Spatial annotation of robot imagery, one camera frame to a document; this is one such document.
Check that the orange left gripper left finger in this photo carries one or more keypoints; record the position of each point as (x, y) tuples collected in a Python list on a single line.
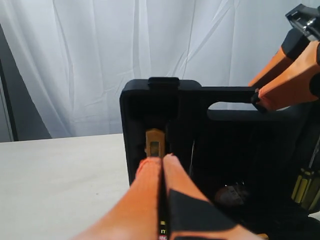
[(135, 215)]

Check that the other arm black gripper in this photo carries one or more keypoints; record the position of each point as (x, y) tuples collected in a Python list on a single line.
[(285, 84)]

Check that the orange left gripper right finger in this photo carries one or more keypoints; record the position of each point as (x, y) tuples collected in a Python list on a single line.
[(191, 215)]

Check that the black plastic tool case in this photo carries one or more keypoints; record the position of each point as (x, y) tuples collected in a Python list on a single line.
[(262, 152)]

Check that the orange utility knife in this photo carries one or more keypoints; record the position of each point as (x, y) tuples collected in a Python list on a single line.
[(155, 145)]

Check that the large yellow black screwdriver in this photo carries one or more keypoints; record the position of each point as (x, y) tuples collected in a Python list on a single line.
[(303, 185)]

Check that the white backdrop curtain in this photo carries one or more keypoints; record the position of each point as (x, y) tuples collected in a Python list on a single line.
[(75, 56)]

